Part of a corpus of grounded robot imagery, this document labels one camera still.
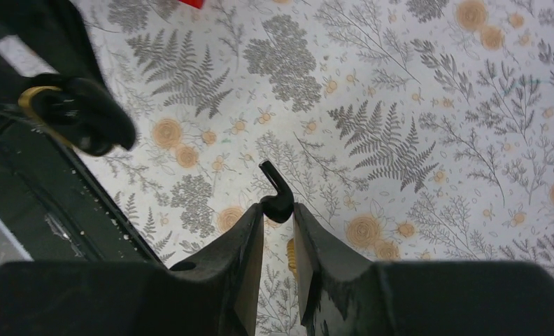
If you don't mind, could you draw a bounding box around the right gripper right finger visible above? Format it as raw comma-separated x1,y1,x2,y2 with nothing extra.
293,203,554,335

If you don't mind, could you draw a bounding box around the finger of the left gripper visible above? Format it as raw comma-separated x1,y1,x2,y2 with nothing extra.
0,1,106,107

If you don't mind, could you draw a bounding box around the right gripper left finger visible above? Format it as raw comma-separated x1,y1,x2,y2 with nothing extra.
0,204,264,335

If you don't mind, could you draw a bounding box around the black earbud case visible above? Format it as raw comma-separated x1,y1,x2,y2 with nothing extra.
17,73,136,157

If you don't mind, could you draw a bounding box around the black earbud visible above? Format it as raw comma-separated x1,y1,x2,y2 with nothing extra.
259,160,294,223

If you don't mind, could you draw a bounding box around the floral table mat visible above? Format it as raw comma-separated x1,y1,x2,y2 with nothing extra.
77,1,554,278

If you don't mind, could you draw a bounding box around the red box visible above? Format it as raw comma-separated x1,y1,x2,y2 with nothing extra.
180,0,206,9

